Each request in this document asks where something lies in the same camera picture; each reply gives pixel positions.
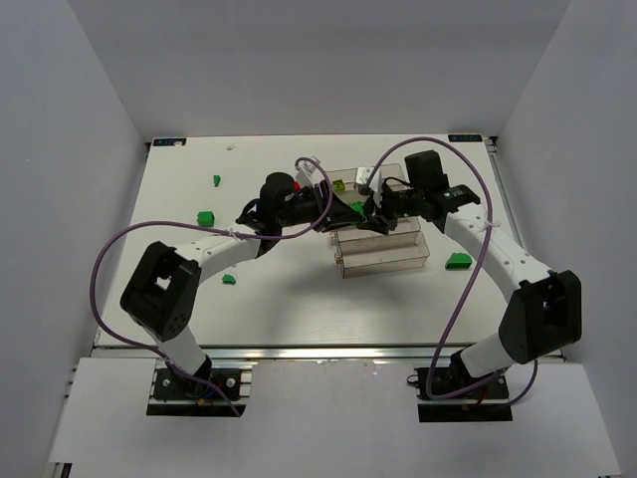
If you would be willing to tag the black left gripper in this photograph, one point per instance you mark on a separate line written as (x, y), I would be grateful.
(323, 205)

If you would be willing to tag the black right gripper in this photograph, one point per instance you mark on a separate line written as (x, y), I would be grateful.
(384, 210)

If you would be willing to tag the lime green square lego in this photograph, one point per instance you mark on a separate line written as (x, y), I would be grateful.
(339, 184)

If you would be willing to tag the green tall lego block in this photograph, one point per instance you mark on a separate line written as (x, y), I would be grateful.
(205, 218)

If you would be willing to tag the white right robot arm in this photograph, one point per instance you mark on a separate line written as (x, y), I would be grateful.
(544, 311)

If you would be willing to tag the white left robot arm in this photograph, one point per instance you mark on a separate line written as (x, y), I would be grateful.
(160, 296)

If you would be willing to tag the clear bin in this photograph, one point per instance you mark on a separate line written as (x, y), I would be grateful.
(349, 194)
(353, 264)
(353, 239)

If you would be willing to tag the clear bin farthest back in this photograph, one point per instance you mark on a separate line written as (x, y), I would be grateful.
(349, 194)

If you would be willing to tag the clear bin nearest front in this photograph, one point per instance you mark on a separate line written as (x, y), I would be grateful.
(353, 264)

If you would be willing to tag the green lego with slope right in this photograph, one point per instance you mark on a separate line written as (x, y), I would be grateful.
(459, 261)

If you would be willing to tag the blue label sticker right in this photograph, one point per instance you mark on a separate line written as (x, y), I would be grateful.
(465, 137)

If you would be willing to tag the blue label sticker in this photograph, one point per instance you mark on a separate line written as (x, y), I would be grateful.
(169, 141)
(465, 137)

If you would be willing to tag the small green lego front left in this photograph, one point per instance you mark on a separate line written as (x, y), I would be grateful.
(229, 279)

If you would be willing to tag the blue label sticker left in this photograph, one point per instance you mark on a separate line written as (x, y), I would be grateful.
(169, 141)

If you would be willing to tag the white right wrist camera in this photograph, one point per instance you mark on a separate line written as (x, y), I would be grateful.
(368, 181)

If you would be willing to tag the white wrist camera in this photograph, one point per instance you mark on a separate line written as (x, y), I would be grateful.
(368, 181)
(308, 172)

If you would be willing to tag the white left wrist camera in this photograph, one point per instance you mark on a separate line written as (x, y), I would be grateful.
(308, 172)

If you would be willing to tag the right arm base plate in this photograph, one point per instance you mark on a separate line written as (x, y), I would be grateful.
(486, 404)

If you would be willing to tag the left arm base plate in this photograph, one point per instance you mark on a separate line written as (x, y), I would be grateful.
(172, 395)

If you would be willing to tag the aluminium table edge rail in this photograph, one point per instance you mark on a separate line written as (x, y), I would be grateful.
(300, 352)

